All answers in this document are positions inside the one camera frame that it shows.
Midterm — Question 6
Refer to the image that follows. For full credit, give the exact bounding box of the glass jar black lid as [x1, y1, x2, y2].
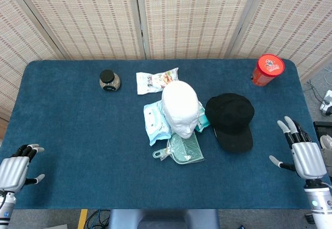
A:
[99, 69, 121, 93]

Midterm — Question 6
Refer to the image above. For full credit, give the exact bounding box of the blue black cable bundle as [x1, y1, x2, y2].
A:
[85, 208, 111, 229]

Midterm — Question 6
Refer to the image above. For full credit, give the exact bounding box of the white power strip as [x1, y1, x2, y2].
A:
[319, 90, 332, 115]

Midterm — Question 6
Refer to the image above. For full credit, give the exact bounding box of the teal wet wipes pack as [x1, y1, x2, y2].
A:
[195, 101, 211, 133]

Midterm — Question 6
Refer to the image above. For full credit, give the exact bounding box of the white snack bag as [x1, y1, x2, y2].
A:
[135, 67, 179, 96]

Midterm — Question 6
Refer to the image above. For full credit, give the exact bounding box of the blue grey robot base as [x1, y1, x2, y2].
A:
[108, 209, 220, 229]

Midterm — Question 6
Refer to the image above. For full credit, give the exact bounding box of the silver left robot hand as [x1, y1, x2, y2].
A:
[0, 143, 46, 191]

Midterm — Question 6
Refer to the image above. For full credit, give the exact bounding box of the black baseball cap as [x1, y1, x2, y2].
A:
[204, 92, 255, 154]

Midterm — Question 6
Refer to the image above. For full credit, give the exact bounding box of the grey floor cable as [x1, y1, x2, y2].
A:
[306, 68, 332, 105]

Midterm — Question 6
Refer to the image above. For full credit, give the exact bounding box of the blue table cover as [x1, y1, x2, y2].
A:
[0, 59, 332, 211]

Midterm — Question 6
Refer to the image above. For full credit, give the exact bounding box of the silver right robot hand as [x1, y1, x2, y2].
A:
[269, 116, 327, 181]

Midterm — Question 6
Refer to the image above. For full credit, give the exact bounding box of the light blue wet wipes pack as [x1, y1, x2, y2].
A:
[143, 100, 172, 146]

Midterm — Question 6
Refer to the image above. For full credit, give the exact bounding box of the white shoe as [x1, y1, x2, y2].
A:
[320, 134, 332, 150]

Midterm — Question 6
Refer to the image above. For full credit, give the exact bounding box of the woven bamboo screen panel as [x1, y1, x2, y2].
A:
[242, 0, 332, 79]
[15, 0, 142, 60]
[0, 0, 59, 120]
[141, 0, 256, 60]

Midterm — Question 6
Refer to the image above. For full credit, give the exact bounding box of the black floor box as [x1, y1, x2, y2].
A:
[313, 121, 332, 146]

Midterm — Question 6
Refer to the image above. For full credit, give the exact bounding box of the red cylindrical canister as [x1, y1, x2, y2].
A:
[250, 53, 285, 87]

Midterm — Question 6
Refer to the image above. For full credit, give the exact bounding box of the white mannequin head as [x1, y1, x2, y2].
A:
[161, 80, 200, 139]

